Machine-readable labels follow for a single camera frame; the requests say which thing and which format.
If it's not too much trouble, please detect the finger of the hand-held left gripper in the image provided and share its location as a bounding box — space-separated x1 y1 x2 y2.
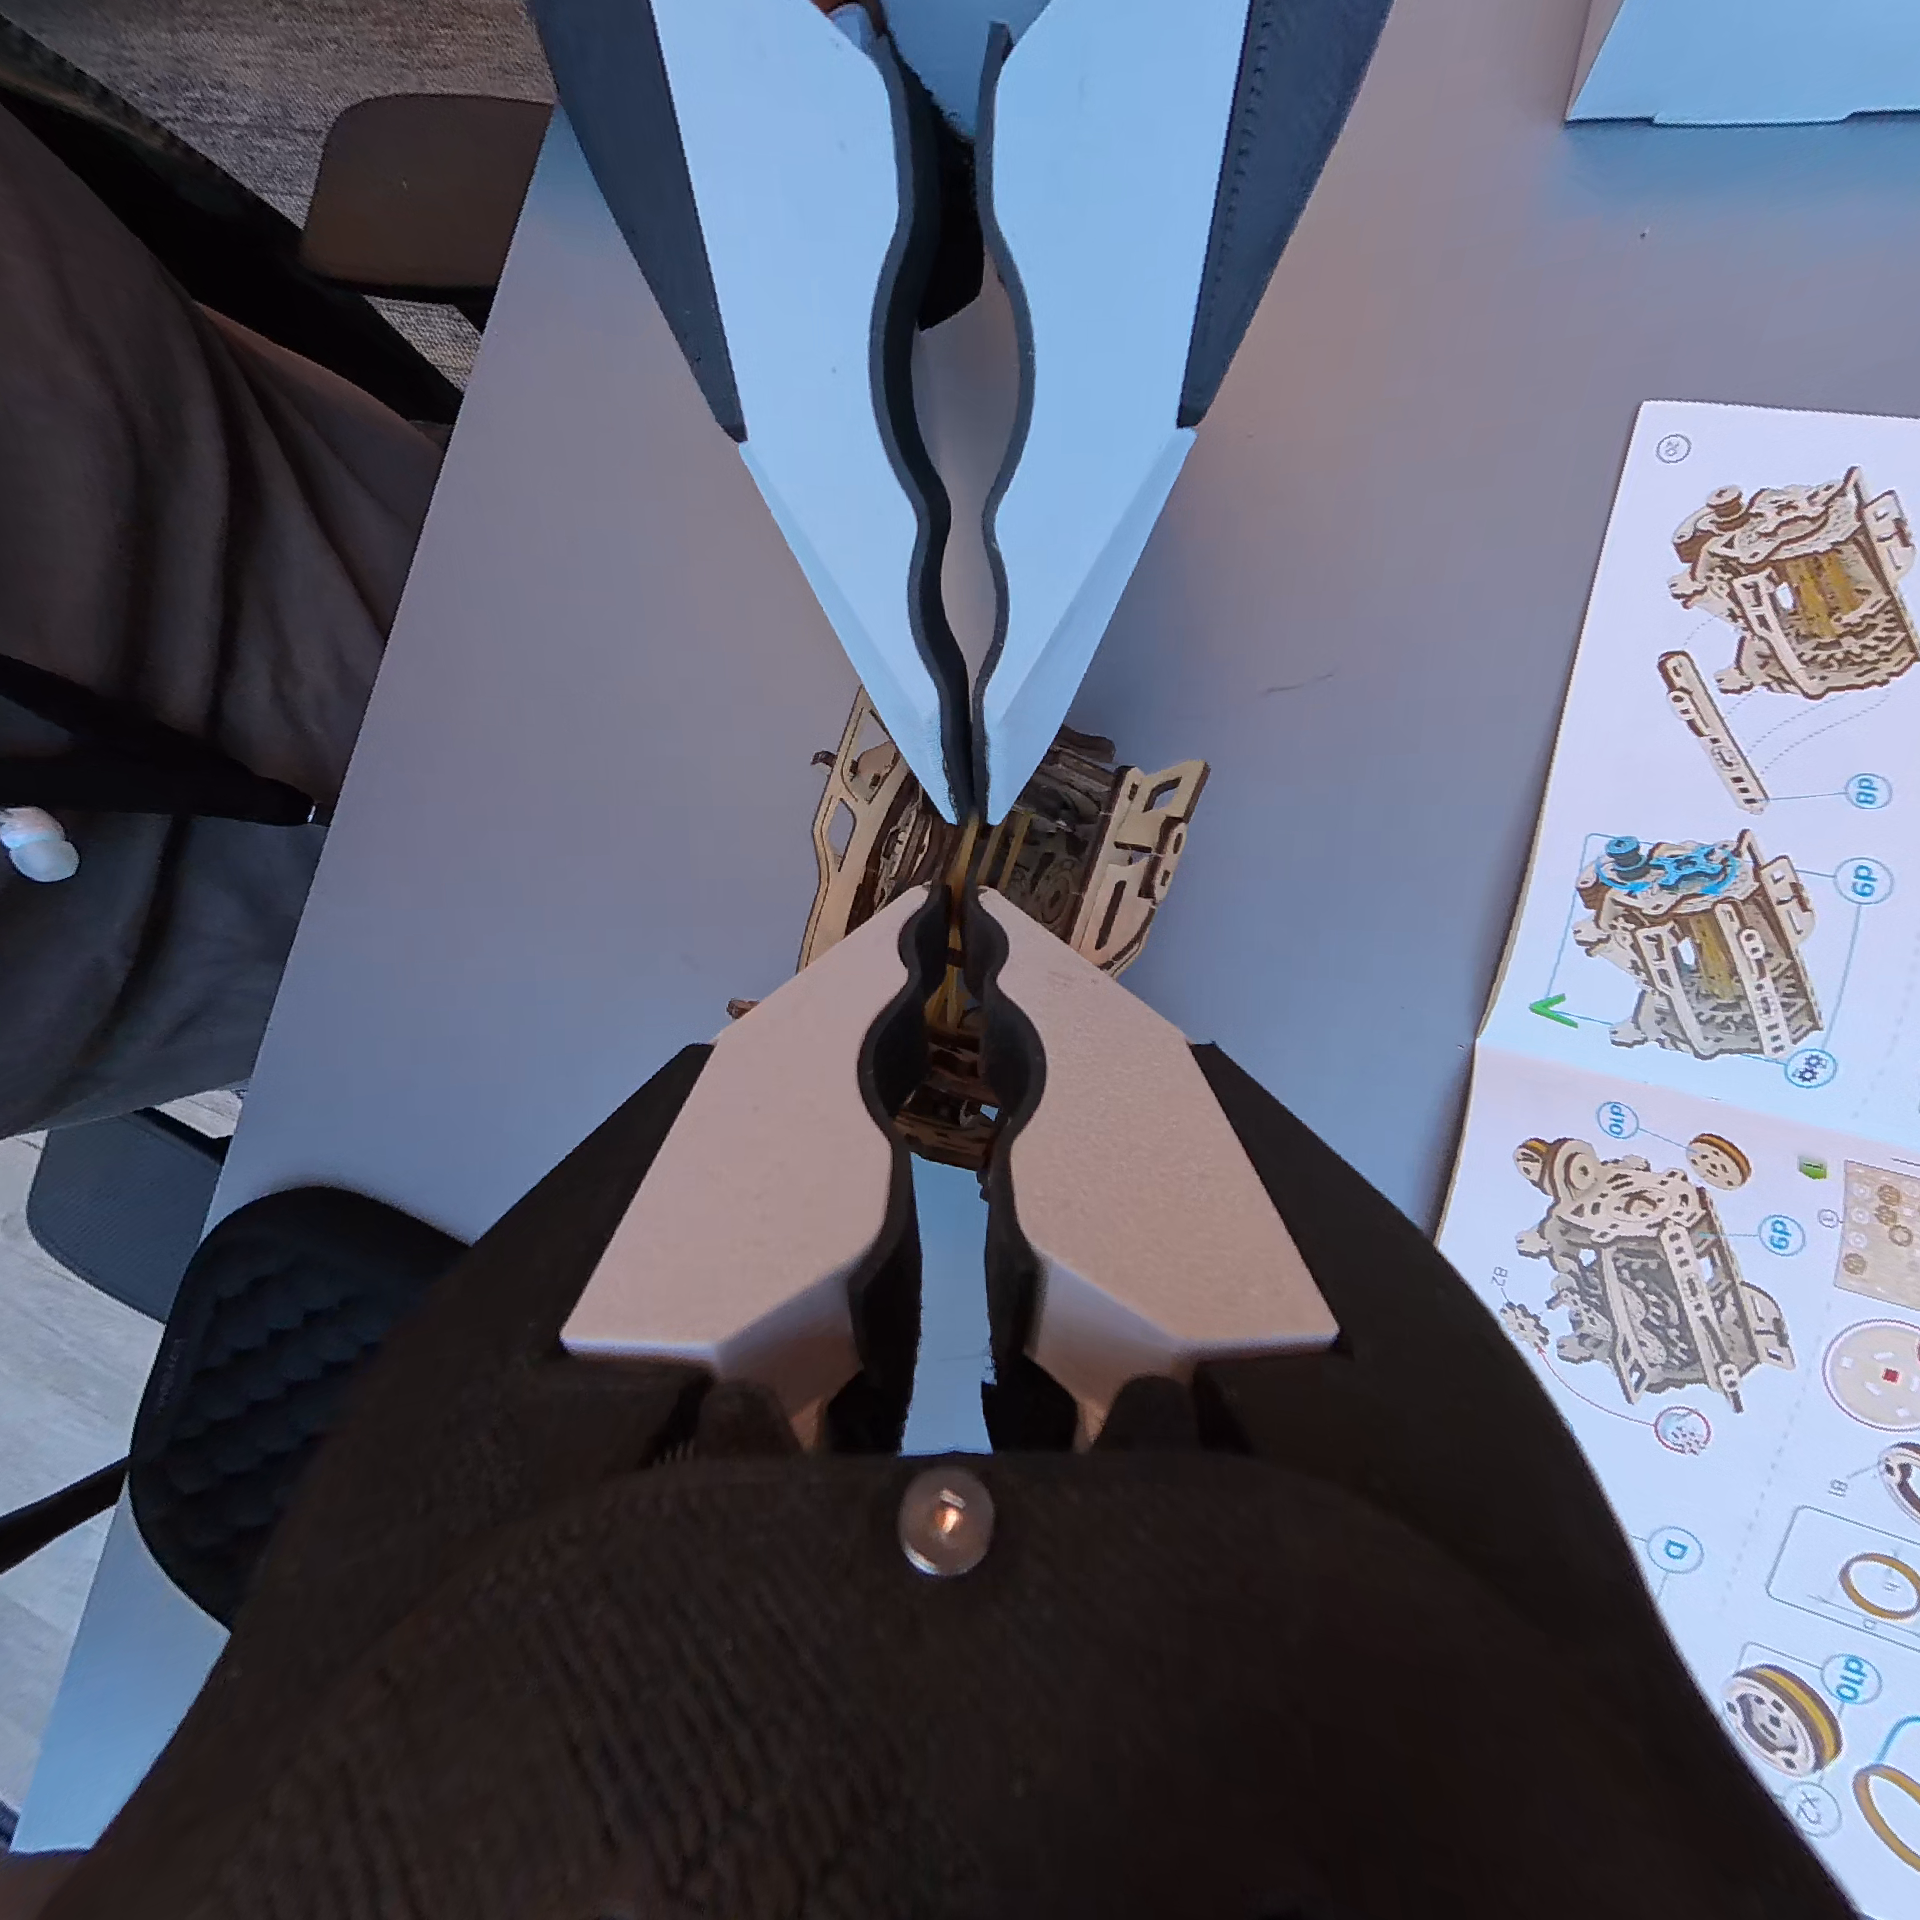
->
650 0 977 822
973 0 1258 826

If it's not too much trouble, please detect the person's clothed torso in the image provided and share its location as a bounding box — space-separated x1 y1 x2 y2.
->
0 90 453 1141

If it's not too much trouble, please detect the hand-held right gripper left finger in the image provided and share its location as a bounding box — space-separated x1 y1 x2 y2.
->
559 885 921 1455

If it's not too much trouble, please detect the wooden mechanical model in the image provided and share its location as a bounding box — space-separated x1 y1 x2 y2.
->
728 687 1209 1172

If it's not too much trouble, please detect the white cardboard box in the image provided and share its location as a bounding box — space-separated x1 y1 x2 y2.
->
1566 0 1920 125

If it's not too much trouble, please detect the white instruction booklet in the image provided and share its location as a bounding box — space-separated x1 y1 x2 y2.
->
1433 395 1920 1920

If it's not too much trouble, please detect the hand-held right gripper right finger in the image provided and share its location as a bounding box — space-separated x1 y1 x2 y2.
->
961 885 1342 1455

